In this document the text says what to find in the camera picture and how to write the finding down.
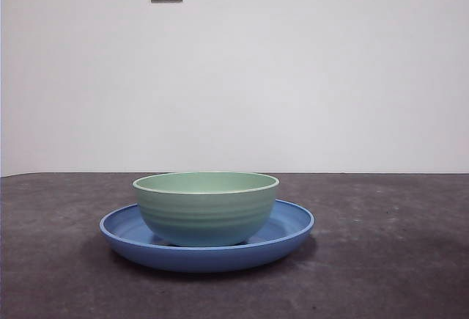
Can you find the blue round plate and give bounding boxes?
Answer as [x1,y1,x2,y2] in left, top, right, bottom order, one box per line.
[98,198,316,274]

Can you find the green ribbed bowl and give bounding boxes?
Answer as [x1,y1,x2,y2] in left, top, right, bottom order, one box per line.
[132,171,280,246]

